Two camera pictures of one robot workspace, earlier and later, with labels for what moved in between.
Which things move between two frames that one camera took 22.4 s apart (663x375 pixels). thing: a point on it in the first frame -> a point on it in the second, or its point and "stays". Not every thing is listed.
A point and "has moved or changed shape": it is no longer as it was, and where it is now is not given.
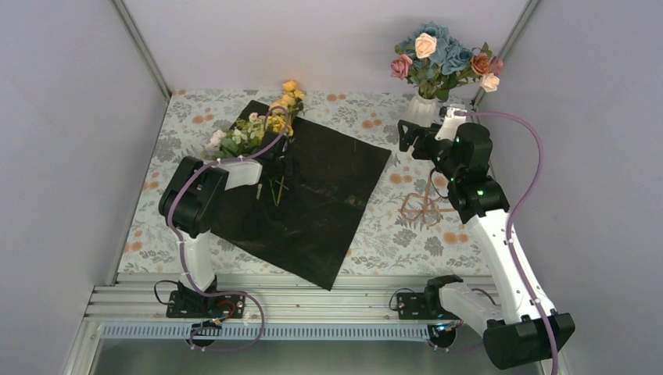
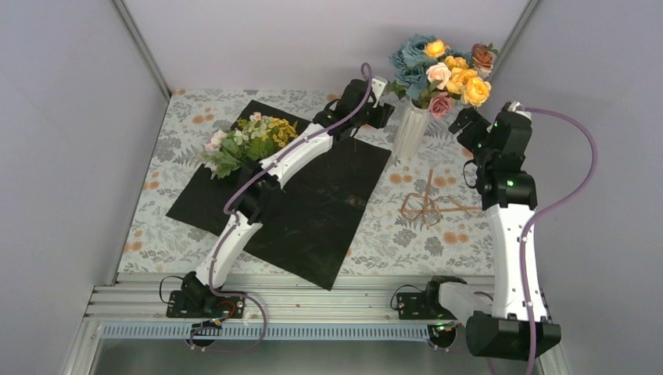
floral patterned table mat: (406, 228) stays
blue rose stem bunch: (451, 58) -> (410, 64)
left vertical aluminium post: (142, 49) stays
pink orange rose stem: (484, 66) has moved or changed shape
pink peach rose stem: (413, 65) -> (439, 103)
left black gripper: (288, 170) -> (381, 116)
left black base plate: (183, 304) stays
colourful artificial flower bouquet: (242, 139) stays
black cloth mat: (303, 214) stays
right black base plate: (422, 305) stays
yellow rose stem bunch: (284, 114) -> (464, 82)
